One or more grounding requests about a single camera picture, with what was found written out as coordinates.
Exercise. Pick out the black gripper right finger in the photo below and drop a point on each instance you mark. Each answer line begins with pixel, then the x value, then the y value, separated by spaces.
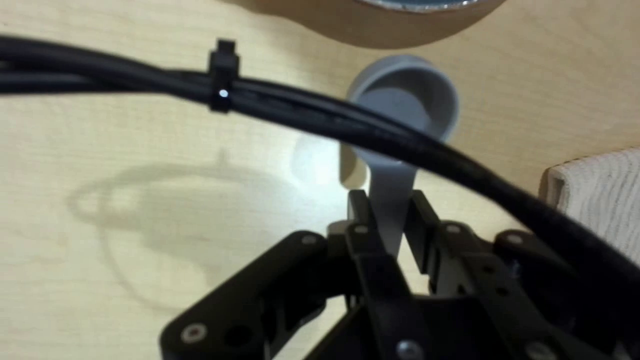
pixel 481 280

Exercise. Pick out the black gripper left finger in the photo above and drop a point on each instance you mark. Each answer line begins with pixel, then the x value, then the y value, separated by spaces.
pixel 381 287

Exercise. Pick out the grey spoon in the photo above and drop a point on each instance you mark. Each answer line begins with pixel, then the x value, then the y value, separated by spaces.
pixel 406 87

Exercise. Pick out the folded beige towel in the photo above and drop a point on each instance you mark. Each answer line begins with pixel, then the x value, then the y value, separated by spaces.
pixel 600 192

